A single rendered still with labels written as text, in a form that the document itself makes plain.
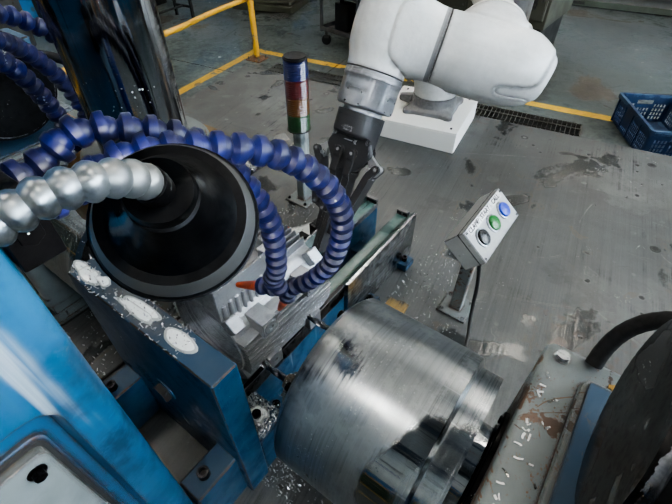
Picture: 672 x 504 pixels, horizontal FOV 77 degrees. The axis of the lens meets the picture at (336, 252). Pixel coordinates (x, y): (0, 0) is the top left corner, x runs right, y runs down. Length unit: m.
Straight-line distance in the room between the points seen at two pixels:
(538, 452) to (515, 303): 0.64
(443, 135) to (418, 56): 0.91
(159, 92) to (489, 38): 0.43
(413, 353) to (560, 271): 0.76
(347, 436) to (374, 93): 0.46
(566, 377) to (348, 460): 0.25
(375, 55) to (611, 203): 1.04
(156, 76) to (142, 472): 0.35
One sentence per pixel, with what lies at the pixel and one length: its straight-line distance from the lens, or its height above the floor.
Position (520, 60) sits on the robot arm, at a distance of 0.67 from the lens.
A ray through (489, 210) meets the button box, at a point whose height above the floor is 1.08.
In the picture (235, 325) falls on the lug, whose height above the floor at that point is 1.08.
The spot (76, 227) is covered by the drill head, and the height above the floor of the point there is 1.14.
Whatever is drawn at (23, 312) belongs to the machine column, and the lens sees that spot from 0.29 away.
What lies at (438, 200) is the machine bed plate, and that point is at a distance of 1.34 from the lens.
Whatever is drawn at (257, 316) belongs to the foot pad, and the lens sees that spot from 0.65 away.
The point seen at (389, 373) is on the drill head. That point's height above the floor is 1.16.
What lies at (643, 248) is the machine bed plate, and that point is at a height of 0.80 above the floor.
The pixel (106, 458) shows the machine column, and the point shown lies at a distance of 0.41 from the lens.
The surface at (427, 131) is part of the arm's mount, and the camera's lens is 1.56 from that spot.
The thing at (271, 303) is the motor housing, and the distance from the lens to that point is 0.68.
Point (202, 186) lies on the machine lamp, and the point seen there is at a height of 1.49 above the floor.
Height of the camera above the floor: 1.58
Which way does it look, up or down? 44 degrees down
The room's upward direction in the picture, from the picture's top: straight up
